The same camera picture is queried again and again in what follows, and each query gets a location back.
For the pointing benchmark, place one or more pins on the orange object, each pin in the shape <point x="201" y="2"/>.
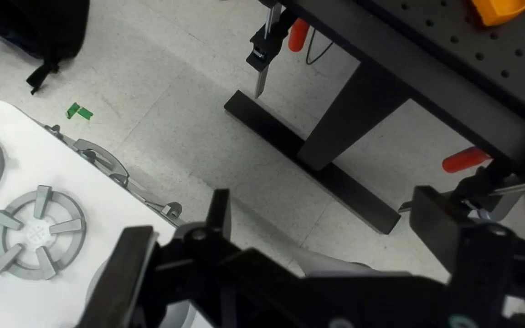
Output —
<point x="499" y="9"/>

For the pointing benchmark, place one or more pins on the black backpack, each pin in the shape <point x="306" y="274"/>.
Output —
<point x="39" y="23"/>

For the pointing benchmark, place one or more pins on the green tape piece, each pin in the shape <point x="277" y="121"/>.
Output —
<point x="80" y="111"/>

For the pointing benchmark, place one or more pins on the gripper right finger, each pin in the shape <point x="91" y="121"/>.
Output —
<point x="481" y="264"/>

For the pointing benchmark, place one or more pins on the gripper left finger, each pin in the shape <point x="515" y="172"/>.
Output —
<point x="198" y="257"/>

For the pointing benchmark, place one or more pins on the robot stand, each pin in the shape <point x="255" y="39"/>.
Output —
<point x="362" y="105"/>

